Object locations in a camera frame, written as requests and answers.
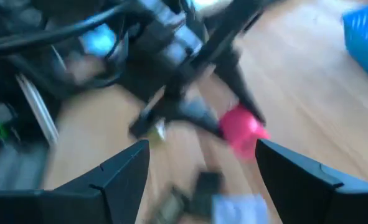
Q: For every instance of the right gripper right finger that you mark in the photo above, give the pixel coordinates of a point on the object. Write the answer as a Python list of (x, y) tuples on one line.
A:
[(295, 186)]

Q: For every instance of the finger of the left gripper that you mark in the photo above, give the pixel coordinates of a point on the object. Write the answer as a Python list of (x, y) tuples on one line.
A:
[(196, 118), (236, 84)]

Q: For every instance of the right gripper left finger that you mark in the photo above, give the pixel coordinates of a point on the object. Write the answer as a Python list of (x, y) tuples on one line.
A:
[(124, 174)]

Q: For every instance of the green white charger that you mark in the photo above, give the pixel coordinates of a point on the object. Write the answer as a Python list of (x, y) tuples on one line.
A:
[(157, 135)]

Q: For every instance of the pink block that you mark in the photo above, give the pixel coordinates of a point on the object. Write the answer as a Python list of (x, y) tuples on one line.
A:
[(243, 130)]

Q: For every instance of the lilac box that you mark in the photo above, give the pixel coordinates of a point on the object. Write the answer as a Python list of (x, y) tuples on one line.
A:
[(239, 211)]

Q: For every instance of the blue plastic bin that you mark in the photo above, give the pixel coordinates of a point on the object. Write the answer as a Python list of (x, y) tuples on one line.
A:
[(367, 40)]

